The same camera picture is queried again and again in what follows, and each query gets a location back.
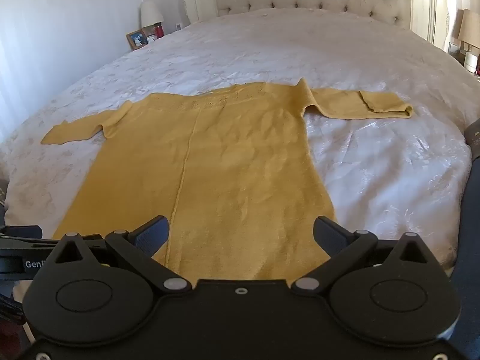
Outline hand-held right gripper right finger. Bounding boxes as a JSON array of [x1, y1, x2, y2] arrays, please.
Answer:
[[290, 215, 436, 294]]

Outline wooden picture frame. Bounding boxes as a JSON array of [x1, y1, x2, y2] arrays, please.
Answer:
[[126, 29, 148, 51]]

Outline white floral bedspread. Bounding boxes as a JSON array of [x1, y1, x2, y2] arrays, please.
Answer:
[[0, 7, 480, 293]]

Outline person's leg in jeans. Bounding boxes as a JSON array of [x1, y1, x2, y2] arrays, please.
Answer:
[[450, 191, 480, 304]]

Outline beige shade table lamp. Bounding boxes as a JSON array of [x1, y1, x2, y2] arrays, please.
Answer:
[[457, 8, 480, 50]]

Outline white shade table lamp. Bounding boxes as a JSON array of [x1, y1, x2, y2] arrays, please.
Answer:
[[140, 1, 164, 28]]

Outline yellow knit sweater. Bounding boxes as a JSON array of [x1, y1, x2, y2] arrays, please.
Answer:
[[40, 78, 414, 281]]

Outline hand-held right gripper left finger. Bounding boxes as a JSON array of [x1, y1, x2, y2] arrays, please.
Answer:
[[50, 215, 190, 294]]

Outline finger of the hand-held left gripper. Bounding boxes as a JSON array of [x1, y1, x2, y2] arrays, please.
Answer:
[[0, 225, 43, 240]]

